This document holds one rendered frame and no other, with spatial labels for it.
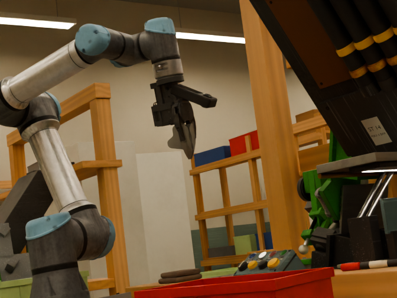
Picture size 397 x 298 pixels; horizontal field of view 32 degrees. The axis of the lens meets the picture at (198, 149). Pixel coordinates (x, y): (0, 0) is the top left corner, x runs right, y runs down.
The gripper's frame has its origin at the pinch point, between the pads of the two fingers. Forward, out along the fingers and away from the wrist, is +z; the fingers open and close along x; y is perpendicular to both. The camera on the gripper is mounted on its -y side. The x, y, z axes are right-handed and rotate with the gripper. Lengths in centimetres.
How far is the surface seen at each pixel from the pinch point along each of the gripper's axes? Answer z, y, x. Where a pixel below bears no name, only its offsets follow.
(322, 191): 15.0, -30.3, -5.1
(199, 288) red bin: 23, -22, 51
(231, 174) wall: 55, 354, -806
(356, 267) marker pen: 29, -42, 18
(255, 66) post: -25, 6, -73
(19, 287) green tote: 29, 63, 2
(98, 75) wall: -118, 452, -650
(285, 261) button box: 27.3, -24.3, 12.5
